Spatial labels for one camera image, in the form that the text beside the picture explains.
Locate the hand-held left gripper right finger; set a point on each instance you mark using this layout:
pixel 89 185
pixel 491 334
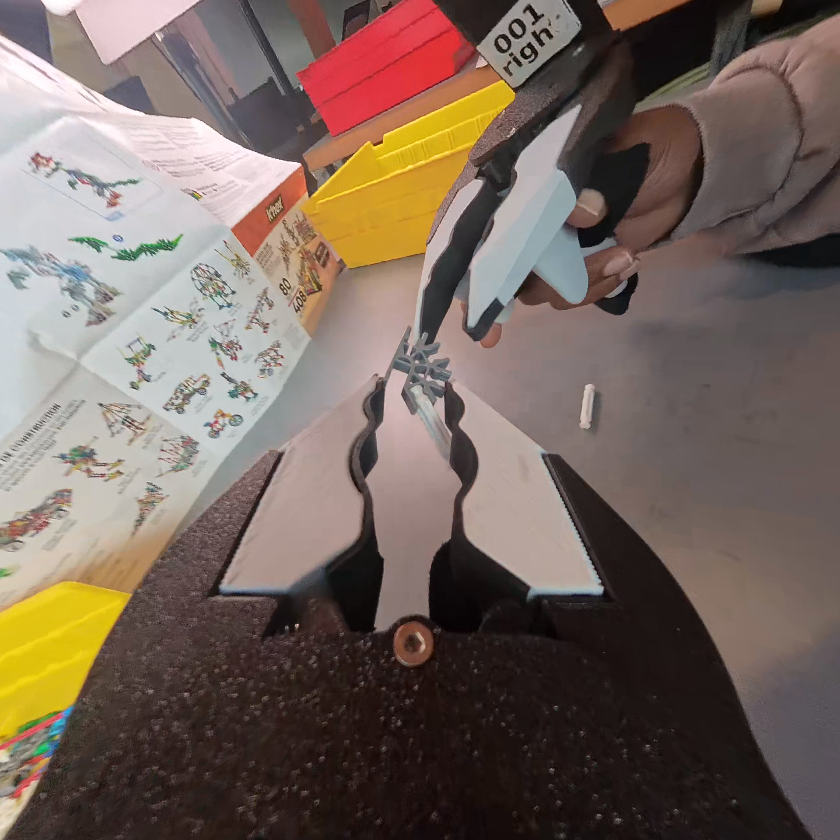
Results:
pixel 525 518

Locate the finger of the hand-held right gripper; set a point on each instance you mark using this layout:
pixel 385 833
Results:
pixel 525 229
pixel 459 249

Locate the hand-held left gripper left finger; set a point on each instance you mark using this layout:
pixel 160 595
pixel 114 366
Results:
pixel 302 518

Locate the grey toy connector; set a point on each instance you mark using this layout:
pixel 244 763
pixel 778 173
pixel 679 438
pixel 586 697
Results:
pixel 420 367

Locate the short white toy rod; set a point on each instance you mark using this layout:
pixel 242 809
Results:
pixel 433 420
pixel 587 407

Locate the person's right forearm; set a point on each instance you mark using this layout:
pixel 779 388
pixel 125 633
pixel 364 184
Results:
pixel 774 131

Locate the person's right hand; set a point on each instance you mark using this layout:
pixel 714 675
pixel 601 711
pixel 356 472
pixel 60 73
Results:
pixel 669 170

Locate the yellow plastic bin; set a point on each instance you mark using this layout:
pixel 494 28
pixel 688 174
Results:
pixel 380 197
pixel 46 643

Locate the red plastic bin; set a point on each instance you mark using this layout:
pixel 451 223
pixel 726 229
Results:
pixel 380 65

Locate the folded instruction sheet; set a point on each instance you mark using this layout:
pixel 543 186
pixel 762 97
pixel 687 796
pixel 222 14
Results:
pixel 98 328

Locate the pile of toy building parts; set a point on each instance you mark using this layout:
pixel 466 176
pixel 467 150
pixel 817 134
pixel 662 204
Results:
pixel 26 754

